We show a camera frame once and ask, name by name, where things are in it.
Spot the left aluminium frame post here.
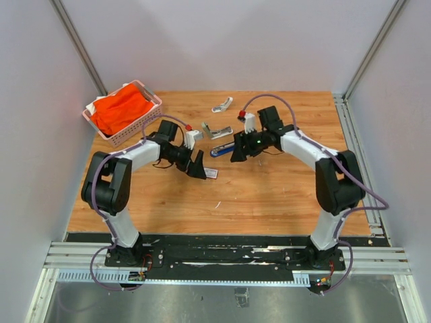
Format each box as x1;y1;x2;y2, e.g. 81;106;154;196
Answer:
49;0;108;95

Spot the orange cloth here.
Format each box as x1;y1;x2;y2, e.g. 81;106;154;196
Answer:
86;83;154;136

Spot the right aluminium frame post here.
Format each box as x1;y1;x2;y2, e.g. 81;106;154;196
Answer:
342;0;409;102

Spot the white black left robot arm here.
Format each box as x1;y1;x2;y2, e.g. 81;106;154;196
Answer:
81;120;207;266

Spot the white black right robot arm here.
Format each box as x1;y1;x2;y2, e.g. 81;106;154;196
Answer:
230;106;365;269

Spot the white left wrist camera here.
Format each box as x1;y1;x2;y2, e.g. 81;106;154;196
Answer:
184;130;203;150

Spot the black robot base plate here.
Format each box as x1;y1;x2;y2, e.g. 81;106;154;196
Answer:
63;231;361;281

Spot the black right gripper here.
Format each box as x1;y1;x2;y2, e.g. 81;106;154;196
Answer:
230;127;269;162

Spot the aluminium frame post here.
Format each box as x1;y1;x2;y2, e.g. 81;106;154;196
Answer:
342;0;409;102
49;0;108;95

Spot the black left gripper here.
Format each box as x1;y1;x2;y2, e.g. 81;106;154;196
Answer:
164;141;207;179

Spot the grey white stapler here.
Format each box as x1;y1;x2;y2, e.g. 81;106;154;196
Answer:
201;122;233;140

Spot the grey slotted cable duct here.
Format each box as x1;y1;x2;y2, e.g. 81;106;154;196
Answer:
57;265;310;287

